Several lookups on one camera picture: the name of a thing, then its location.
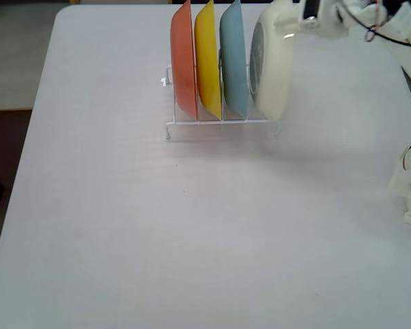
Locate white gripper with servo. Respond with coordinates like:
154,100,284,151
273,0,350,37

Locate cream white plate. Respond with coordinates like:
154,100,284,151
249,0,296,121

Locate blue plate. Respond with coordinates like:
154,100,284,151
219,0,253,121

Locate yellow plate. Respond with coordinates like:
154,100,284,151
194,0,224,121

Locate orange plate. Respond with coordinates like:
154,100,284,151
170,0,198,121

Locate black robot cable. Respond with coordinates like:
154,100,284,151
364,0,411,49

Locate white wire plate rack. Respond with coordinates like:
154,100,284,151
160,64,281,142

